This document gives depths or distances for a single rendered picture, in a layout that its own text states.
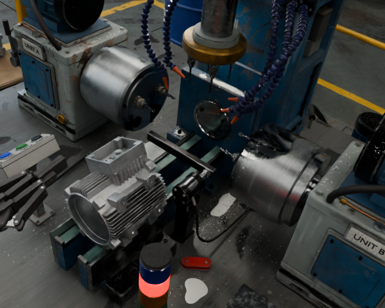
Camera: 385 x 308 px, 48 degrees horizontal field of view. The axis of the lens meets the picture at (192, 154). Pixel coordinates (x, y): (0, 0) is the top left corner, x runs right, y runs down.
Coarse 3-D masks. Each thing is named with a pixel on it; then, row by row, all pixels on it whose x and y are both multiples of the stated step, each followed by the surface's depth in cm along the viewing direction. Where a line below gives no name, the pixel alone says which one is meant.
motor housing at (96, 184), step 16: (96, 176) 110; (80, 192) 106; (96, 192) 106; (112, 192) 108; (128, 192) 108; (144, 192) 113; (160, 192) 116; (80, 208) 117; (96, 208) 104; (112, 208) 106; (128, 208) 108; (144, 208) 113; (80, 224) 117; (96, 224) 119; (112, 224) 105; (96, 240) 115
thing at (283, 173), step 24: (264, 144) 117; (288, 144) 116; (312, 144) 118; (240, 168) 118; (264, 168) 115; (288, 168) 113; (312, 168) 113; (240, 192) 121; (264, 192) 116; (288, 192) 112; (288, 216) 116
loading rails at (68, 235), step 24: (192, 144) 150; (168, 168) 143; (192, 168) 142; (216, 168) 150; (168, 192) 133; (168, 216) 136; (72, 240) 118; (144, 240) 128; (72, 264) 124; (96, 264) 111; (120, 264) 123; (96, 288) 118
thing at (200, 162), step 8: (152, 136) 135; (160, 136) 135; (160, 144) 134; (168, 144) 132; (168, 152) 134; (176, 152) 131; (184, 152) 130; (184, 160) 131; (192, 160) 128; (200, 160) 128; (200, 168) 128; (208, 168) 126; (208, 176) 127
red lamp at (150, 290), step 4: (140, 276) 83; (140, 280) 84; (168, 280) 84; (140, 284) 84; (144, 284) 83; (148, 284) 82; (160, 284) 82; (164, 284) 83; (168, 284) 85; (140, 288) 86; (144, 288) 84; (148, 288) 83; (152, 288) 83; (156, 288) 83; (160, 288) 83; (164, 288) 84; (144, 292) 84; (148, 292) 84; (152, 292) 83; (156, 292) 84; (160, 292) 84; (164, 292) 85; (152, 296) 84; (156, 296) 85
